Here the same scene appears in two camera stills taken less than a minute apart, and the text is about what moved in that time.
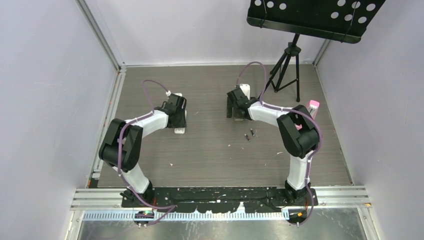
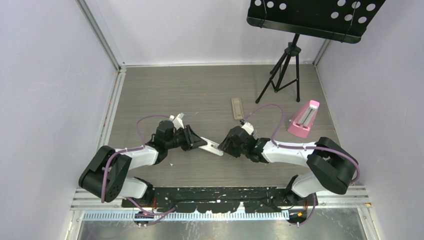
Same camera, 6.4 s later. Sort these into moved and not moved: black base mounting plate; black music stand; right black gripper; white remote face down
Moved: right black gripper; white remote face down
Not moved: black base mounting plate; black music stand
